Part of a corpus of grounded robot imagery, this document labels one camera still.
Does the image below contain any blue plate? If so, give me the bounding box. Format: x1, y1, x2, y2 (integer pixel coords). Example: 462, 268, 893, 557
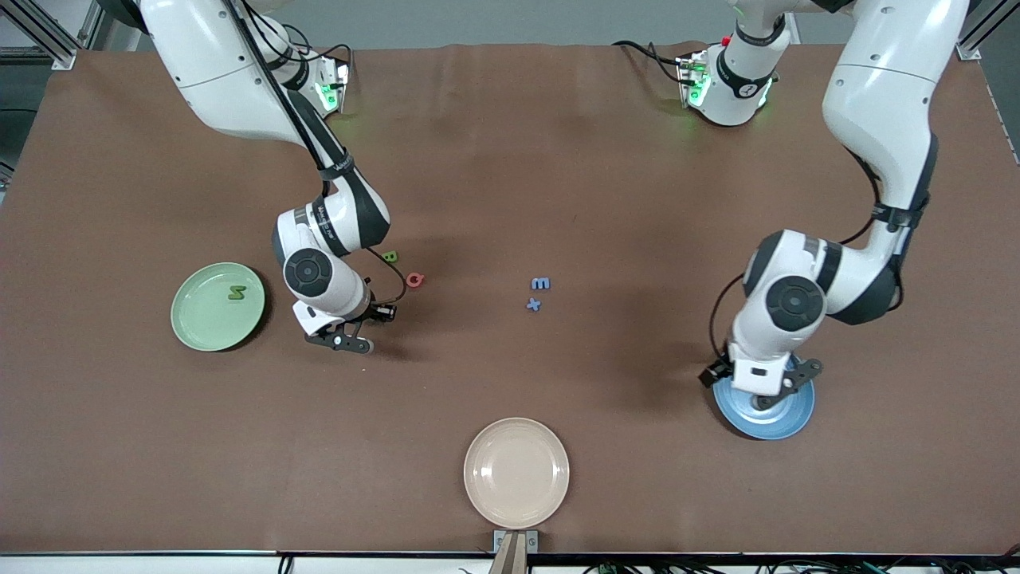
712, 375, 816, 441

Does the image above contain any green plate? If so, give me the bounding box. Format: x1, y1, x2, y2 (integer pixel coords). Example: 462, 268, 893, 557
171, 262, 265, 352

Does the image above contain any beige plate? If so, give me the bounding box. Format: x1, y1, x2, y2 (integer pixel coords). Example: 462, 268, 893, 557
463, 417, 571, 529

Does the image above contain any brown table mat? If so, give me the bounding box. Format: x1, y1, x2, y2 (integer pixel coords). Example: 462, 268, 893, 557
0, 41, 1020, 555

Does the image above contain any metal base connector bracket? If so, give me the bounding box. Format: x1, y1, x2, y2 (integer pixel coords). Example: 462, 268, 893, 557
315, 60, 352, 114
677, 52, 712, 110

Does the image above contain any tan upright post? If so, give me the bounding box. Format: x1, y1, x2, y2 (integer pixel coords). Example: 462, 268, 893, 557
488, 533, 528, 574

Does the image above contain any black arm base cable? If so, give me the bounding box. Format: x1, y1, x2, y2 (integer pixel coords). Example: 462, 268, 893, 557
275, 24, 355, 81
612, 40, 683, 85

